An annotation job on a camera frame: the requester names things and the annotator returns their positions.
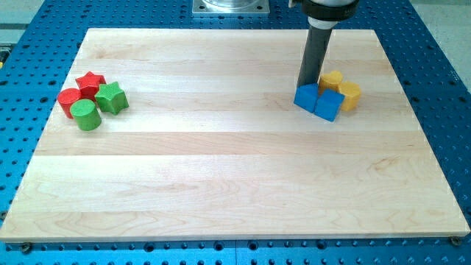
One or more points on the wooden board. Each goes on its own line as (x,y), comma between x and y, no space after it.
(212,146)

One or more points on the blue perforated table plate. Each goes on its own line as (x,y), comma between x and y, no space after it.
(38,65)

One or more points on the green star block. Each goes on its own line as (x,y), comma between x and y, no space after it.
(111,98)

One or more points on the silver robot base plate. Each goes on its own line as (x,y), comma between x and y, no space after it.
(210,7)

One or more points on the blue cube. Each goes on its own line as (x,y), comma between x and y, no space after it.
(328,105)

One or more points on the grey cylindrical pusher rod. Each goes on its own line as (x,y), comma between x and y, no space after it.
(313,56)

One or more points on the red star block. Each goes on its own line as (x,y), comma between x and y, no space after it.
(89,83)

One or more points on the red cylinder block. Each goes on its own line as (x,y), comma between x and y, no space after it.
(66,98)

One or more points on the blue block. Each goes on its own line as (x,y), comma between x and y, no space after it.
(306,97)

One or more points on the yellow heart block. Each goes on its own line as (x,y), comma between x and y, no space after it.
(330,81)

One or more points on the yellow hexagon block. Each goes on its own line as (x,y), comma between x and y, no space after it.
(352,93)

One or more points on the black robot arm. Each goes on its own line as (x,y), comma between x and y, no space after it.
(323,15)

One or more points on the green cylinder block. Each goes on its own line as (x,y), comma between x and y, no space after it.
(85,114)

